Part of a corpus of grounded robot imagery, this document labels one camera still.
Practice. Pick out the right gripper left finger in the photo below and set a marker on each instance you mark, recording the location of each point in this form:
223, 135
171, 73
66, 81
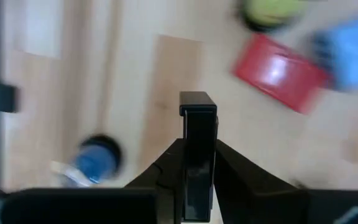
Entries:
169, 174

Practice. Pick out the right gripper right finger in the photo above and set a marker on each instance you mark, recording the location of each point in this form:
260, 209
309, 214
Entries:
253, 193

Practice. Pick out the black rectangular bar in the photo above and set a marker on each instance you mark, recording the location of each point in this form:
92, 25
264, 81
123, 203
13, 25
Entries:
199, 140

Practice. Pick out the small red box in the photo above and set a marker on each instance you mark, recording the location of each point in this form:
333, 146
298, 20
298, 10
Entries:
278, 71

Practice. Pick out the black lidded round container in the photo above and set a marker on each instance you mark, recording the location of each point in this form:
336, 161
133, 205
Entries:
96, 161
272, 12

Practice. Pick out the light blue wall charger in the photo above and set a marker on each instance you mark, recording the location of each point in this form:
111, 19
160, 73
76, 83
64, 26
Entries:
353, 49

